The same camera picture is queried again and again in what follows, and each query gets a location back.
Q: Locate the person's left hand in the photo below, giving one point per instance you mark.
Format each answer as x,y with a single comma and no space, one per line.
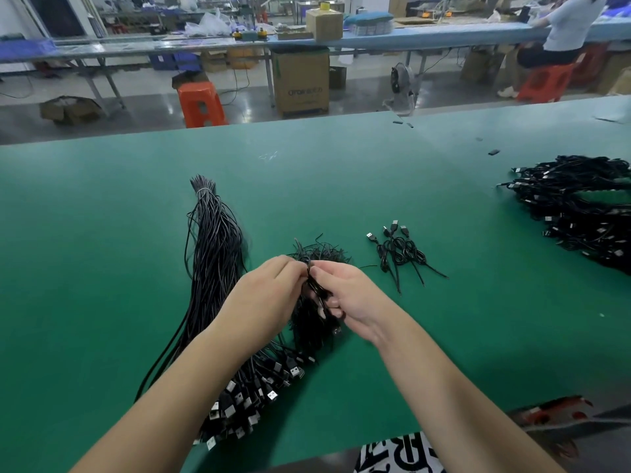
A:
261,295

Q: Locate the person's right hand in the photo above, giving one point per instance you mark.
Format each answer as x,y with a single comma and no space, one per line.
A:
360,302

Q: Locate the person's right thumb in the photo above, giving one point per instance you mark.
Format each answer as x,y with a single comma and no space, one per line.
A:
335,270

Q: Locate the person's left fingers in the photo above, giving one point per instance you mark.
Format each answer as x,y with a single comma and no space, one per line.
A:
288,270

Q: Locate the person's right forearm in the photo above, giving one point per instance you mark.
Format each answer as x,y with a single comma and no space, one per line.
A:
453,398

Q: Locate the person's left forearm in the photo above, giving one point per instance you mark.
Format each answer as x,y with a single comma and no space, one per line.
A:
182,389

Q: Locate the pile of black twist ties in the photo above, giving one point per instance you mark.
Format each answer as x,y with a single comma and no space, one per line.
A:
310,330

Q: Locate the clear plastic scrap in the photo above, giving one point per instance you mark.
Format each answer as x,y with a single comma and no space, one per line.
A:
268,156

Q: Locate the orange plastic stool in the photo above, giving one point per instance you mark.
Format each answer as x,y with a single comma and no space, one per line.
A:
201,104

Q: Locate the large cardboard box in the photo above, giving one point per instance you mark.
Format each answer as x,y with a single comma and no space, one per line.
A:
300,81

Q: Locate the small black box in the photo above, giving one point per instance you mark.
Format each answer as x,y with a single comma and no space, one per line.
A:
337,76

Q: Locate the grey floor fan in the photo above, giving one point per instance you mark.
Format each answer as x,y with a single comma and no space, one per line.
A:
402,86

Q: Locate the blue plastic crates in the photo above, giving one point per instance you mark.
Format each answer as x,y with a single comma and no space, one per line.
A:
170,61

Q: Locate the small cardboard box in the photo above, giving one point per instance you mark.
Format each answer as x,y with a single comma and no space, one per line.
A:
324,23

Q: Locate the brown cardboard box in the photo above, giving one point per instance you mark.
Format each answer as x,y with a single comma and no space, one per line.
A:
477,66
615,78

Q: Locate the stack of blue trays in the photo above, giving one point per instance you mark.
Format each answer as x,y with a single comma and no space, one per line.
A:
369,22

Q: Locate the white plastic bags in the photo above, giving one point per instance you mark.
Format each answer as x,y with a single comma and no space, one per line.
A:
207,23

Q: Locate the long blue workbench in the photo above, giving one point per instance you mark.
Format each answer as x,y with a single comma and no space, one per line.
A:
148,44

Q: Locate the open flat cardboard box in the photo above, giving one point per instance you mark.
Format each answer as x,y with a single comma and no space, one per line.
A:
69,109

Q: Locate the red plastic stool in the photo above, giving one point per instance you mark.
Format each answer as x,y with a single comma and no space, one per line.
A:
544,82

